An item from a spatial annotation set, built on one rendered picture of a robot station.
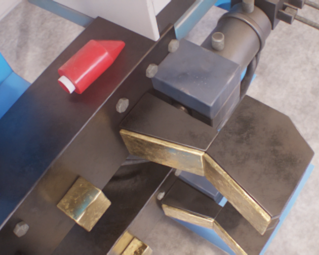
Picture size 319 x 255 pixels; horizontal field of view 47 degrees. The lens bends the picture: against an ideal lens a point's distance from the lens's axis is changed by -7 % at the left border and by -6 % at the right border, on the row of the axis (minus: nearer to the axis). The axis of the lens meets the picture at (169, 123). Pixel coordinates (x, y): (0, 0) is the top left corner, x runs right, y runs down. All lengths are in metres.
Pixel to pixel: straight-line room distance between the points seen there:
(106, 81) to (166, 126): 0.13
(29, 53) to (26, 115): 1.72
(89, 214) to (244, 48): 0.44
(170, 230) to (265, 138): 0.89
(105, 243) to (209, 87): 0.54
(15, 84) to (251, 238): 0.72
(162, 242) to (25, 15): 1.78
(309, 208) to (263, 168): 1.07
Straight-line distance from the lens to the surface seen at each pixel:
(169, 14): 0.70
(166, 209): 1.13
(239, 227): 1.09
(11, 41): 2.54
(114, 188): 1.07
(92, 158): 0.68
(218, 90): 0.67
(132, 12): 0.67
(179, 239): 1.47
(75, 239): 1.07
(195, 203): 1.11
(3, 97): 0.73
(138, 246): 1.11
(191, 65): 0.71
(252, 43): 0.80
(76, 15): 0.83
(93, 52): 0.63
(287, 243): 1.64
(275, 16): 0.86
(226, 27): 0.80
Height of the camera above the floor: 1.58
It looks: 59 degrees down
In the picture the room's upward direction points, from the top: 14 degrees counter-clockwise
